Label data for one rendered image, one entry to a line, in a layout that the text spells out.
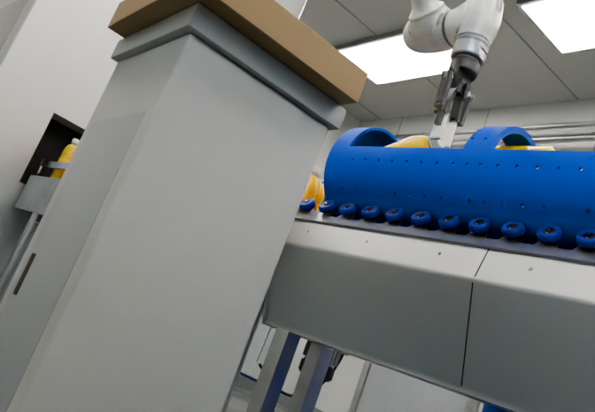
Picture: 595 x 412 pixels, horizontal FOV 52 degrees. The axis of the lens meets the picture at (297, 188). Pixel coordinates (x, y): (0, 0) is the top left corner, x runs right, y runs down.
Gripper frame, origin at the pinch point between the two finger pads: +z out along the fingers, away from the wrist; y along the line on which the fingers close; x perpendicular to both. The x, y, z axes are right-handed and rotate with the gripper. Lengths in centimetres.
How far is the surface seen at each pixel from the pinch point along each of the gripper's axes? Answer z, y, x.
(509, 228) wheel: 25.2, -5.9, -27.7
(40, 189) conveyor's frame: 37, -18, 181
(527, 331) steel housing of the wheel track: 45, -6, -37
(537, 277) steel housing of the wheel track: 35, -8, -37
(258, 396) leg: 76, -4, 25
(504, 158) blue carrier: 11.1, -8.8, -23.7
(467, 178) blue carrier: 16.0, -8.2, -16.3
